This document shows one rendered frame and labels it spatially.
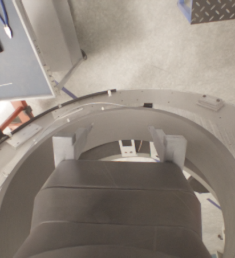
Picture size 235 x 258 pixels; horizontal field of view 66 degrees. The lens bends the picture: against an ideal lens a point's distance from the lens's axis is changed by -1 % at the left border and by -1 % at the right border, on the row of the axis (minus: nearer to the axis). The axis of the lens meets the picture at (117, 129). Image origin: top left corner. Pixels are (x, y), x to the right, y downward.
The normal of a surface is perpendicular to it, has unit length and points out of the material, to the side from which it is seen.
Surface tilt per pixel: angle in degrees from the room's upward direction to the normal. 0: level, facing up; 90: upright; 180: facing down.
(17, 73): 0
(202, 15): 0
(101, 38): 0
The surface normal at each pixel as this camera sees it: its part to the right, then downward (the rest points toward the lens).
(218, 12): -0.15, 0.65
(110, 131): 0.09, 0.63
